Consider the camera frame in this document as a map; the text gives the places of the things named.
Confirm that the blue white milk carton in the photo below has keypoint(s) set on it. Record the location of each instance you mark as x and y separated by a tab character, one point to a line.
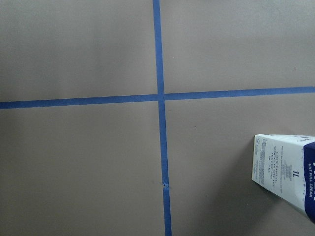
285	166

